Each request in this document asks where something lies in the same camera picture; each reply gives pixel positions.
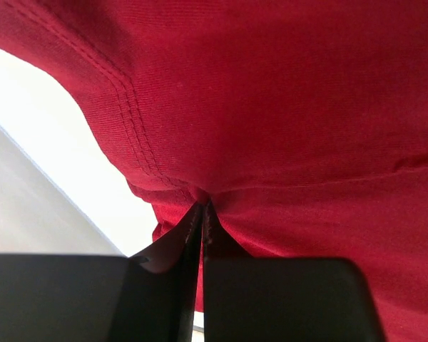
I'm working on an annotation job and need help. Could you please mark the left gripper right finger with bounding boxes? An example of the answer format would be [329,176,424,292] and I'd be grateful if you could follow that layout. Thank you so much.
[203,203,384,341]

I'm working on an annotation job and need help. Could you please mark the dark red t shirt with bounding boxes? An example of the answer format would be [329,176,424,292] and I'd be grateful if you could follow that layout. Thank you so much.
[0,1,428,341]

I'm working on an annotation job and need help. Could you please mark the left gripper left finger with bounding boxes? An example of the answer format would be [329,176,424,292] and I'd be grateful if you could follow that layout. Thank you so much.
[0,204,203,341]

